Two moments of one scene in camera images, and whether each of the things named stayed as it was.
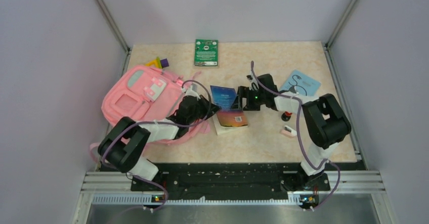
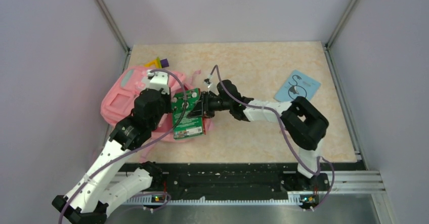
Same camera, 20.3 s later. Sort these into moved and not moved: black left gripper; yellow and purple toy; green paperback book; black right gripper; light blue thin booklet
Moved: black left gripper; black right gripper; green paperback book
Not moved: yellow and purple toy; light blue thin booklet
